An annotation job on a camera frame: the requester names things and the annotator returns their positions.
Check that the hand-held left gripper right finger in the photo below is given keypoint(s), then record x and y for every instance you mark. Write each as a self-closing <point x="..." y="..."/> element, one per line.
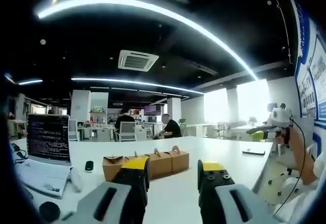
<point x="219" y="198"/>

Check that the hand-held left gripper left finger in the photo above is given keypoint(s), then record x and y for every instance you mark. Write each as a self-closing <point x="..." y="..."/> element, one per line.
<point x="112" y="203"/>

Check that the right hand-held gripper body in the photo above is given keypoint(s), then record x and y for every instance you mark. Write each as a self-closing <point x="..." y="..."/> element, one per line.
<point x="281" y="115"/>

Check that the person's right hand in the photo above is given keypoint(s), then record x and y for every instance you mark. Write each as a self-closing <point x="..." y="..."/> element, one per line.
<point x="279" y="138"/>

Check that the green potted plant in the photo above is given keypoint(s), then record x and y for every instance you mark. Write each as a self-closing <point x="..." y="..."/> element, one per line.
<point x="252" y="121"/>
<point x="182" y="121"/>

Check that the flat smartphone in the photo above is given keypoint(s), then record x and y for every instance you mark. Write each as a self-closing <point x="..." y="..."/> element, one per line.
<point x="254" y="152"/>

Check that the white background desk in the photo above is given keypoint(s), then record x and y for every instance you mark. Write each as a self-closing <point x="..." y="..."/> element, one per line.
<point x="221" y="129"/>

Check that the white office chair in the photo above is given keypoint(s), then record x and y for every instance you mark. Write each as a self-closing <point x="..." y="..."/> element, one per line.
<point x="127" y="131"/>
<point x="72" y="129"/>
<point x="278" y="173"/>

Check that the black computer mouse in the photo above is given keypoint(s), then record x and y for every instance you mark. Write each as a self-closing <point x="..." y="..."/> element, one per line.
<point x="89" y="166"/>

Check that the dark pen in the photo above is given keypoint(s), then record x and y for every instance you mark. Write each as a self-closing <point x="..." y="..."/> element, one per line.
<point x="67" y="216"/>

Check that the black round cap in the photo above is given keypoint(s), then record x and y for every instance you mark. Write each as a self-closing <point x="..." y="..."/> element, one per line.
<point x="49" y="210"/>

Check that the person's white clothing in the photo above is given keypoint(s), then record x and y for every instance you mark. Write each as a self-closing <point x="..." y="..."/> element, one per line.
<point x="305" y="203"/>

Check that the silver laptop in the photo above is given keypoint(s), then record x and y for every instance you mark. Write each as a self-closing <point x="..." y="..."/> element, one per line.
<point x="48" y="137"/>

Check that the purple display screen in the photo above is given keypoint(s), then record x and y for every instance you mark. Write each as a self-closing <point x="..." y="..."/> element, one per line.
<point x="152" y="110"/>

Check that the white ceiling light strip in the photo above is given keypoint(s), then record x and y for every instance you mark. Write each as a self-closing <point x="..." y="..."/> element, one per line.
<point x="137" y="82"/>
<point x="158" y="12"/>

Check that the ceiling air conditioner vent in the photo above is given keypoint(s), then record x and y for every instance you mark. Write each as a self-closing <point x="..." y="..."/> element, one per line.
<point x="137" y="60"/>

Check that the blue white wall poster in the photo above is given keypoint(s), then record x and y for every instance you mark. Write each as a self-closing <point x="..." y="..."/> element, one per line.
<point x="308" y="94"/>

